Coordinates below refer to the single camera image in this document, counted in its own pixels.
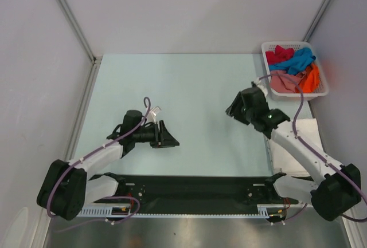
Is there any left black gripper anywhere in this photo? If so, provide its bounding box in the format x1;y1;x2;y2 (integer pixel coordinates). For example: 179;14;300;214
132;120;179;148

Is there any white robot print t-shirt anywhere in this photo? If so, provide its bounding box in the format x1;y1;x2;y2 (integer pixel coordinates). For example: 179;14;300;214
268;119;322;178

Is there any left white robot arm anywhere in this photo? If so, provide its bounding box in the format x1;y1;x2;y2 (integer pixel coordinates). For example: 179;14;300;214
36;110;179;221

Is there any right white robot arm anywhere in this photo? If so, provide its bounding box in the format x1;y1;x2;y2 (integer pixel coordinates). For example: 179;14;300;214
226;85;366;221

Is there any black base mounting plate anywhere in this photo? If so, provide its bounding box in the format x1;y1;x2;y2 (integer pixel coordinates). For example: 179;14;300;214
98;175;284;215

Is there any dusty pink t-shirt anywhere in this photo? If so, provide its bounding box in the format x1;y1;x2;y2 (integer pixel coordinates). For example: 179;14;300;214
270;70;305;93

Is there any white plastic laundry basket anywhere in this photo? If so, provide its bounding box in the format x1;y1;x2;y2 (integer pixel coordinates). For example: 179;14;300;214
261;41;329;101

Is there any magenta t-shirt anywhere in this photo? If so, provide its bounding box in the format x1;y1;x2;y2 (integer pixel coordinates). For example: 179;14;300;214
266;45;295;65

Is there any orange t-shirt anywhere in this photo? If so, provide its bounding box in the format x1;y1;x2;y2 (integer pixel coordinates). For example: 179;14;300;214
299;62;320;93

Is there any blue t-shirt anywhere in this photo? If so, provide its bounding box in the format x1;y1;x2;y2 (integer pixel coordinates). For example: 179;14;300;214
268;47;316;75

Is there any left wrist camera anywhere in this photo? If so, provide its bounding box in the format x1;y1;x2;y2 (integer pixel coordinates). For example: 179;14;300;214
146;106;161;123

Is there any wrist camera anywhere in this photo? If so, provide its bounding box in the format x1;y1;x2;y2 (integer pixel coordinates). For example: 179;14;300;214
252;77;268;97
146;106;161;123

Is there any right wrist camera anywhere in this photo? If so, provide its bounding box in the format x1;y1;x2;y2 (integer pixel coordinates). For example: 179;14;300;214
252;77;268;97

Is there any white slotted cable duct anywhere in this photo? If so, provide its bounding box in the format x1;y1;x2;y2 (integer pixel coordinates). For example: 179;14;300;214
77;206;284;219

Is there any left aluminium corner post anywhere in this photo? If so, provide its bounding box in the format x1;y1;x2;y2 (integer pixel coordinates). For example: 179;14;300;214
42;0;97;60

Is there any aluminium corner post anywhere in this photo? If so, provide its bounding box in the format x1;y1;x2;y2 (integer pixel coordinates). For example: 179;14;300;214
302;0;333;42
42;0;97;60

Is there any right aluminium corner post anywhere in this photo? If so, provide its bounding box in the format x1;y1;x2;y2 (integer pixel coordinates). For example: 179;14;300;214
302;0;333;42

